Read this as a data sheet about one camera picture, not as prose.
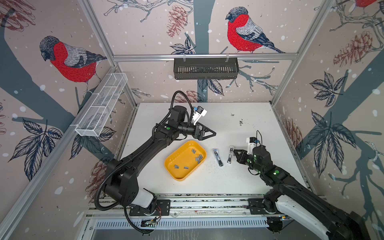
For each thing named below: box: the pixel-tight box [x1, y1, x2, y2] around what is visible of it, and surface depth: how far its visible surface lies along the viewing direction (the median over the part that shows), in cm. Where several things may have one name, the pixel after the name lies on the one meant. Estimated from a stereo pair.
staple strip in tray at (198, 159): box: [195, 154, 203, 164], surface depth 92 cm
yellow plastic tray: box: [164, 140, 208, 182], surface depth 92 cm
